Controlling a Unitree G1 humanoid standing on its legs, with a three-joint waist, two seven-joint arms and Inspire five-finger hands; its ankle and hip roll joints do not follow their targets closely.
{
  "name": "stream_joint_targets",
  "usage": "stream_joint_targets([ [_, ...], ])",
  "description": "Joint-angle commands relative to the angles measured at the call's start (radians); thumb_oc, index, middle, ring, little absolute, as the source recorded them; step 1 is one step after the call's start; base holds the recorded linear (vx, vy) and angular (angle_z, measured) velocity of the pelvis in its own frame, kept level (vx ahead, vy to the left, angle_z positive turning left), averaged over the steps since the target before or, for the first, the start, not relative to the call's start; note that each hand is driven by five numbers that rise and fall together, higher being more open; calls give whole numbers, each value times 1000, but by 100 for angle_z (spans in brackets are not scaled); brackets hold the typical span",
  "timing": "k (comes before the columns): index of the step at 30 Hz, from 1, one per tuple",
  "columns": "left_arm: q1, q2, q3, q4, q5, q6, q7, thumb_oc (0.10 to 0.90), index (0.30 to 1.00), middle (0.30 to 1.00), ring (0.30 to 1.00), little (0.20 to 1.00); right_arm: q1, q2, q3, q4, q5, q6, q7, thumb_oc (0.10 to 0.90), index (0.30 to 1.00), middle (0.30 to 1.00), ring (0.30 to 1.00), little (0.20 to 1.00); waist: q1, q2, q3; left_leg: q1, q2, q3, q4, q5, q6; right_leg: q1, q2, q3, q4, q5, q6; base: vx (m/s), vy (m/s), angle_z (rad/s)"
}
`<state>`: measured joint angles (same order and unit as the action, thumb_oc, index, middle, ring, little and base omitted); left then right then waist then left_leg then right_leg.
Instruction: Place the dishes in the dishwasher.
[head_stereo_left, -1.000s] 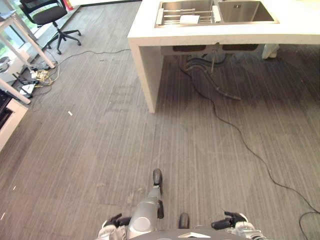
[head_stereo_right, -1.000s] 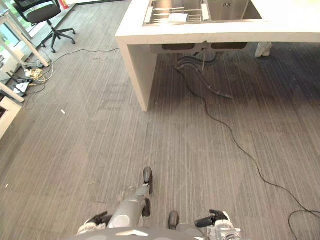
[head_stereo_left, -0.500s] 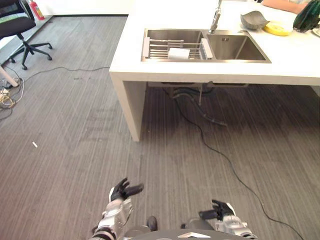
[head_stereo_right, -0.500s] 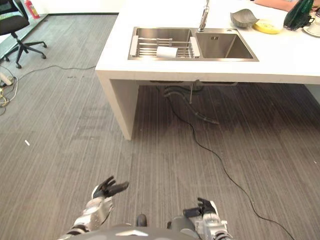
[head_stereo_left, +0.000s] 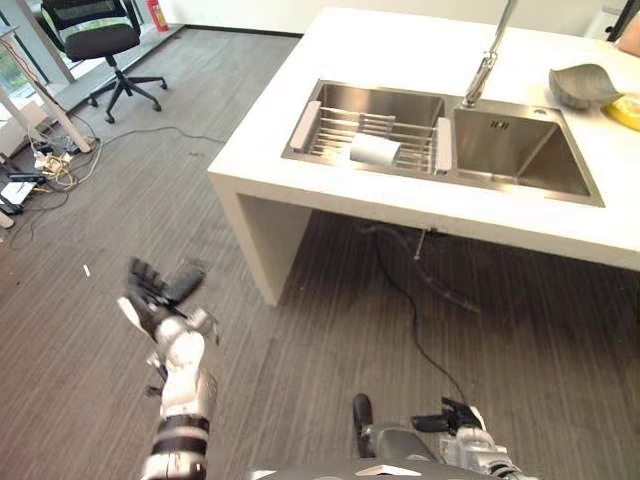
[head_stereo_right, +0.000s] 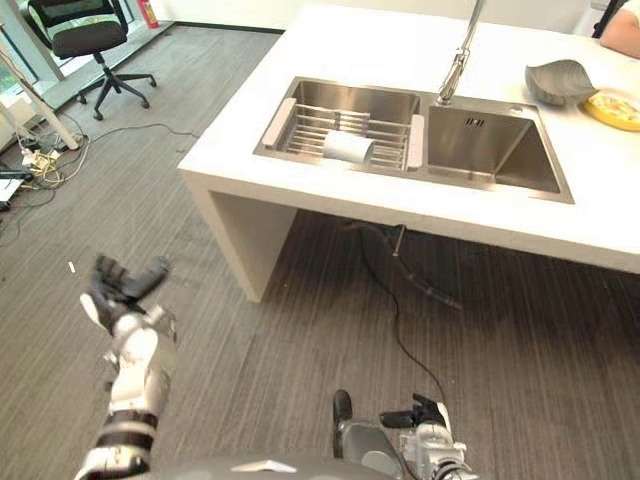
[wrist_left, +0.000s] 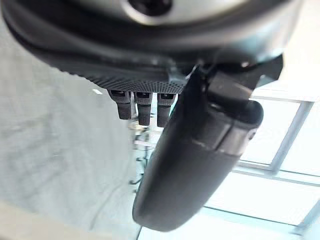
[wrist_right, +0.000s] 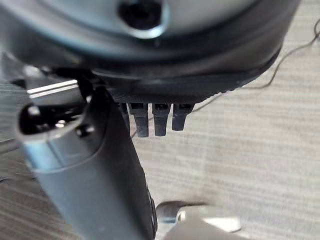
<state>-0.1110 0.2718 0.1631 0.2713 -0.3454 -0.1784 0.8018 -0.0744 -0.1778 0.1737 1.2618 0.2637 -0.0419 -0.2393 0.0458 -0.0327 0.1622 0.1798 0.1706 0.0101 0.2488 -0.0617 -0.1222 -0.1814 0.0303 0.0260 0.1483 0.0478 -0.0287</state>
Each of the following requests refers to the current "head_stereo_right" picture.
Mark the silver robot torso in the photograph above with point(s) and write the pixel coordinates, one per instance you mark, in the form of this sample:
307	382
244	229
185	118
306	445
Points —
270	470

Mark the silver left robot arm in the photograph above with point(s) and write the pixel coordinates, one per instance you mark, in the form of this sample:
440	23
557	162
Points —
135	385

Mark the person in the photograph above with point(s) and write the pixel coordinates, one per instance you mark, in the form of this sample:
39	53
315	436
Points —
622	27

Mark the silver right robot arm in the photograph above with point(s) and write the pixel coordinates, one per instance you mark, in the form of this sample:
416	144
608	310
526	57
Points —
435	450

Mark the white ceramic cup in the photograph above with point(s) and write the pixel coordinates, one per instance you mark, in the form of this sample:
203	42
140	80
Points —
347	146

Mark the white kitchen island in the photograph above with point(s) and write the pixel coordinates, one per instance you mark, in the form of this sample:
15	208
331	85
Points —
380	55

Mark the metal sink drain rack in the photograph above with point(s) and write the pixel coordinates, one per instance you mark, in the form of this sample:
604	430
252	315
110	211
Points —
310	130

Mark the stainless steel double sink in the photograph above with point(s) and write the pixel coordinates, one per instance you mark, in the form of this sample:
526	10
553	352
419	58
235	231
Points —
480	145

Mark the black office chair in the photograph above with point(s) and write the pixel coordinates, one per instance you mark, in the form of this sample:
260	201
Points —
85	35

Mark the metal pipe under counter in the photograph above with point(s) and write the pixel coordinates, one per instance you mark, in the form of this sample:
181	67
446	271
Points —
399	240

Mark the white power strip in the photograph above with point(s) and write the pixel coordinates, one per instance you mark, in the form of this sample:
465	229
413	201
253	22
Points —
40	159

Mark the yellow patterned plate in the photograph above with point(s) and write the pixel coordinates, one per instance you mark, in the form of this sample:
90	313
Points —
615	110

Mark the chrome kitchen faucet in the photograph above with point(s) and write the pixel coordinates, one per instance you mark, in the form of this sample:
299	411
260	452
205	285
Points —
457	65

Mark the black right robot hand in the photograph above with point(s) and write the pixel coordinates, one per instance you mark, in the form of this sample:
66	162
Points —
425	412

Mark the white slanted stand pole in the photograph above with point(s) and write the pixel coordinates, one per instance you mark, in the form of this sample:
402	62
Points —
42	95

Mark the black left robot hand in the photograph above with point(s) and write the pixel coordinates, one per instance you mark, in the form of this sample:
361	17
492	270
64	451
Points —
112	287

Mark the red fire extinguisher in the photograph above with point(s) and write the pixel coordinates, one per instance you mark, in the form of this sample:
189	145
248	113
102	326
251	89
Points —
149	12

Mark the small white floor scrap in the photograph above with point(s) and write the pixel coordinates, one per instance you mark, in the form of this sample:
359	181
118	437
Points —
71	267

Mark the grey leaf-shaped bowl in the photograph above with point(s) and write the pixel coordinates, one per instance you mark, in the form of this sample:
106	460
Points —
557	82

